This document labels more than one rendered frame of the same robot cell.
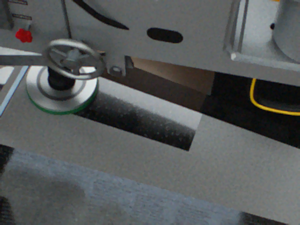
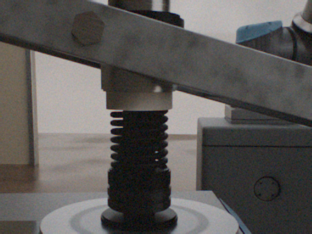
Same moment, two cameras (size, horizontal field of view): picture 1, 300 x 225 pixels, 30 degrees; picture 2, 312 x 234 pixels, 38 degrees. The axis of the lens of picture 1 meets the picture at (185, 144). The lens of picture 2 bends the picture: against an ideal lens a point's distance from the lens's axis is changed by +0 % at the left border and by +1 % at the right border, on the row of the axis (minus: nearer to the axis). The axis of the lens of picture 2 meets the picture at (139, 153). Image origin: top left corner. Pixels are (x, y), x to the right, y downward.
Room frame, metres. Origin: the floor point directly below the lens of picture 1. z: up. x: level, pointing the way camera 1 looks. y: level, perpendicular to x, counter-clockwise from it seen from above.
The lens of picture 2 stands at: (1.36, 0.31, 0.98)
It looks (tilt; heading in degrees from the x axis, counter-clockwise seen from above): 9 degrees down; 169
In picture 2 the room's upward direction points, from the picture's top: straight up
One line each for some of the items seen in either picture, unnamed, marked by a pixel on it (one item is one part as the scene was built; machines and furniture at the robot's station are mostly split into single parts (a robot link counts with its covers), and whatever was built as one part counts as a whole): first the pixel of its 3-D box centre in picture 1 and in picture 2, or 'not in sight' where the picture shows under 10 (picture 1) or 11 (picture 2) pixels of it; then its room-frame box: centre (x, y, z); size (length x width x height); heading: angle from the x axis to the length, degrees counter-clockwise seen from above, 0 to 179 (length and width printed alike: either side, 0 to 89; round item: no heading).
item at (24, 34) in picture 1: (25, 31); not in sight; (0.76, 0.40, 1.22); 0.04 x 0.04 x 0.04; 88
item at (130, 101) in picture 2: not in sight; (139, 92); (0.89, 0.40, 0.97); 0.07 x 0.07 x 0.04
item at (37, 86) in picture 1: (61, 80); (139, 225); (0.89, 0.40, 0.82); 0.21 x 0.21 x 0.01
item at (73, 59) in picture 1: (77, 48); not in sight; (0.76, 0.29, 1.18); 0.15 x 0.10 x 0.15; 88
